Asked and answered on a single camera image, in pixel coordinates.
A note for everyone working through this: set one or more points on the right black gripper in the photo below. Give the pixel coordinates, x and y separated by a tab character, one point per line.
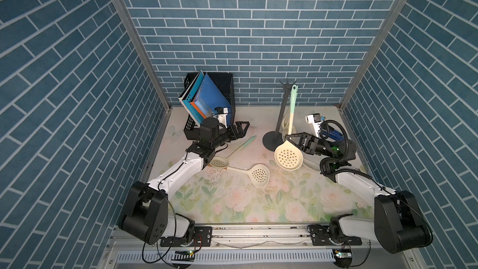
311	145

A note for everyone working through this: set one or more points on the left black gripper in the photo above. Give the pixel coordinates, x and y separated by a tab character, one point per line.
238	134

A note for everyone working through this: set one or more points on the dark grey utensil rack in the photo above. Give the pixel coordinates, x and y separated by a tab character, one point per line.
272	140

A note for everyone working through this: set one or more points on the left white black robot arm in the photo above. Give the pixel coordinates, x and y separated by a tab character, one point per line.
148	214

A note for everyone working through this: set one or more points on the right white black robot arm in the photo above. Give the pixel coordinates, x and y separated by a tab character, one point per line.
398	223

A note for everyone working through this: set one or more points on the blue black stapler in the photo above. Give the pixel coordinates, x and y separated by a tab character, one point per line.
327	132

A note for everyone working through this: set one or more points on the blue book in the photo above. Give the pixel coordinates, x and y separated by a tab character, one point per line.
210	94

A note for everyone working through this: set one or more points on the black perforated file basket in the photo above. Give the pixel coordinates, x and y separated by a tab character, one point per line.
225	82

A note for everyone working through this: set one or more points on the orange book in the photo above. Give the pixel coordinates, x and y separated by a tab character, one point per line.
202	108

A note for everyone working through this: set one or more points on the teal notebook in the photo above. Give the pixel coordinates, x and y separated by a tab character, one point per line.
187	97

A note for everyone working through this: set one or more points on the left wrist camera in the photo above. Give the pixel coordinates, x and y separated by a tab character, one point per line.
221	114

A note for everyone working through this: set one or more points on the wooden handled white spoon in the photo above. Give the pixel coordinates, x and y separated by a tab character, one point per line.
311	165

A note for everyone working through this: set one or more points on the diagonal mint handled skimmer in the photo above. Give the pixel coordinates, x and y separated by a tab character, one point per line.
223	162

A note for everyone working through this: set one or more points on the wooden handled cream skimmer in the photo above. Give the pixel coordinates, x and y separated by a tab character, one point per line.
259	174

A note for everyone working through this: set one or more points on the aluminium front rail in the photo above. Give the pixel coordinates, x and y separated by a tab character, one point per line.
254	246

